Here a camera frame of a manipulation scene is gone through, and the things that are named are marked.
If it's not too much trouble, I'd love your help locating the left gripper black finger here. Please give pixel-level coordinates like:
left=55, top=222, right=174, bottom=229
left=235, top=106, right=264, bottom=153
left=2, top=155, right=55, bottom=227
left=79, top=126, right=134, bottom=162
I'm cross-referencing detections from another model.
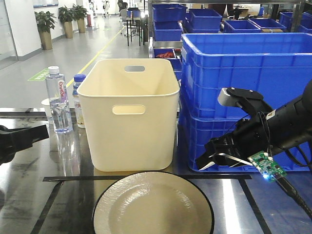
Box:
left=7, top=125, right=49, bottom=152

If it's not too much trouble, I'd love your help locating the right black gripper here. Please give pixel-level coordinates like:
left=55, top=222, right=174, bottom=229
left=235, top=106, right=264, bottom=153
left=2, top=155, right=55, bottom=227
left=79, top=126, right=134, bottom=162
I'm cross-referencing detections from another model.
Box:
left=195, top=112, right=271, bottom=171

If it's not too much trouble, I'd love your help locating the beige textured plate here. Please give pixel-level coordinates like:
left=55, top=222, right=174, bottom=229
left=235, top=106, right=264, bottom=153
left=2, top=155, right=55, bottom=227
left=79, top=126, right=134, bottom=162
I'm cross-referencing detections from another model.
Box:
left=92, top=171, right=215, bottom=234

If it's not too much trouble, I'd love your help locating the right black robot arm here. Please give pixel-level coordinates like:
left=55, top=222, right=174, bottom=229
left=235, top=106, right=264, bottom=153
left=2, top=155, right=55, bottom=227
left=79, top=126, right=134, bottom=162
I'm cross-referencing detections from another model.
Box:
left=195, top=82, right=312, bottom=171

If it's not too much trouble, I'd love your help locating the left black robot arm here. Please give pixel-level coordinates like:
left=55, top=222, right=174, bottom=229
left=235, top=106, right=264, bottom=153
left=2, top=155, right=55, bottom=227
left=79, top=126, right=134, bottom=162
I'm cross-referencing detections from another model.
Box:
left=0, top=125, right=49, bottom=165

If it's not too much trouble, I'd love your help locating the lower blue crate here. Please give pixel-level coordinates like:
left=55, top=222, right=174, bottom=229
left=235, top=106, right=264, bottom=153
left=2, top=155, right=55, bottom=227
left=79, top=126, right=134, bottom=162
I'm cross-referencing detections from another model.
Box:
left=179, top=97, right=312, bottom=173

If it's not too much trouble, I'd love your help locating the clear water bottle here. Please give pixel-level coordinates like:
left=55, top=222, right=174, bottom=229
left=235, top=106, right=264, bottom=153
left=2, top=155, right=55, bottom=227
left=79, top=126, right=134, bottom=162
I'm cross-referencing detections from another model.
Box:
left=45, top=66, right=73, bottom=134

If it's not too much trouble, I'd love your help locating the white paper cup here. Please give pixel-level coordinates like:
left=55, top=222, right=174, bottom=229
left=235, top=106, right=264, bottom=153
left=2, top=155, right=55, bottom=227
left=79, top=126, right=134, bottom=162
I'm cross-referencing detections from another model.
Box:
left=41, top=98, right=54, bottom=121

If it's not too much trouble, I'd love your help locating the green circuit board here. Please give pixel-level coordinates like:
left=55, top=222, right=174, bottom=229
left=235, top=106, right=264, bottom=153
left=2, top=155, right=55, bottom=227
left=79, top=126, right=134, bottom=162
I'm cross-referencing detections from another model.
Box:
left=248, top=151, right=287, bottom=182

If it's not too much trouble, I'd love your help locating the white milk bottle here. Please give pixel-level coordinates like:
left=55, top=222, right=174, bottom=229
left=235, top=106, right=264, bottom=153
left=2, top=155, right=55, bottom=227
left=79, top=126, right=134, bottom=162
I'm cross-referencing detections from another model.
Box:
left=73, top=74, right=86, bottom=129

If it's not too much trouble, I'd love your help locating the cream plastic bin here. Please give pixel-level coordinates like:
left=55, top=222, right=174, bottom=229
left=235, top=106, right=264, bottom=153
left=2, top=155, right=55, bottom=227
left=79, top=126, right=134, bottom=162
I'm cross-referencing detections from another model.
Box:
left=78, top=58, right=179, bottom=172

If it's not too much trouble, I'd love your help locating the large blue crate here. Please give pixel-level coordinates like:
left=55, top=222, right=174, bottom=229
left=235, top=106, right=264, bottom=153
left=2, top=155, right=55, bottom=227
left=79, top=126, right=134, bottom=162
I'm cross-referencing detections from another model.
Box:
left=181, top=33, right=312, bottom=118

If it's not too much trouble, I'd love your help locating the green potted plant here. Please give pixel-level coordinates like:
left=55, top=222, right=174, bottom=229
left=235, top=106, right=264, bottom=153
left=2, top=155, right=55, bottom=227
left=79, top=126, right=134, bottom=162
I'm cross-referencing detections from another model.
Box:
left=35, top=11, right=56, bottom=33

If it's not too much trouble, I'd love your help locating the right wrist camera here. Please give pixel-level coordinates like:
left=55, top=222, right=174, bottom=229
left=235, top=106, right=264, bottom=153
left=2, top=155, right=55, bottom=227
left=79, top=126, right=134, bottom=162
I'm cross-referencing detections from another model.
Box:
left=217, top=87, right=273, bottom=117

